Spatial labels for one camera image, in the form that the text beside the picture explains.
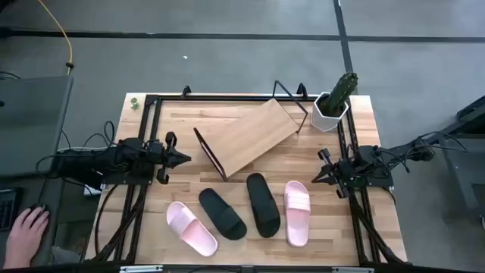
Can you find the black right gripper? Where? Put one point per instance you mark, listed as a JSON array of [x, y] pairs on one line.
[[341, 172]]

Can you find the silver metal bracket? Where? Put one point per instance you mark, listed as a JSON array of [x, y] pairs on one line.
[[352, 270], [140, 268]]

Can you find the wooden shelf with black frame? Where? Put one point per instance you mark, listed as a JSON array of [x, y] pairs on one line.
[[250, 136]]

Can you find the green cactus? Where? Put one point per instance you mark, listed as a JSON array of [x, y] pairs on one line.
[[341, 93]]

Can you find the black rubber slide sandal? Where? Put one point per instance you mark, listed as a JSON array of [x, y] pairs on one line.
[[263, 204], [221, 214]]

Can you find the small green plant sprig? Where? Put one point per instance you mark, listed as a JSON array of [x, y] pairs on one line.
[[134, 103]]

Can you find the black aluminium table frame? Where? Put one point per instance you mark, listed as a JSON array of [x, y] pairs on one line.
[[227, 98]]

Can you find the black keyboard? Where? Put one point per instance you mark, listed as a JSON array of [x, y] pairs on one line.
[[7, 208]]

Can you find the dark desk surface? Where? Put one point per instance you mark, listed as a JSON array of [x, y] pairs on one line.
[[56, 216]]

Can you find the white power adapter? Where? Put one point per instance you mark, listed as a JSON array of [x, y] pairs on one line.
[[91, 190]]

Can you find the grey side desk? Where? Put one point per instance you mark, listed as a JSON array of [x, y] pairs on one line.
[[34, 125]]

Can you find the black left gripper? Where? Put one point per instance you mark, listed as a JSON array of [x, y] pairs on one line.
[[164, 157]]

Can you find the pink rubber slide sandal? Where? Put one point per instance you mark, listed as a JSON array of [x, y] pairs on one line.
[[189, 227], [297, 212]]

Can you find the black computer mouse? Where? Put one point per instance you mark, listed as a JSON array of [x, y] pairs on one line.
[[38, 206]]

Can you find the black frame clamp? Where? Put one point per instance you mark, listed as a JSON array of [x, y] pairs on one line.
[[302, 89], [186, 91]]

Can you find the person's hand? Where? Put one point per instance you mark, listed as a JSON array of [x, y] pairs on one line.
[[24, 239]]

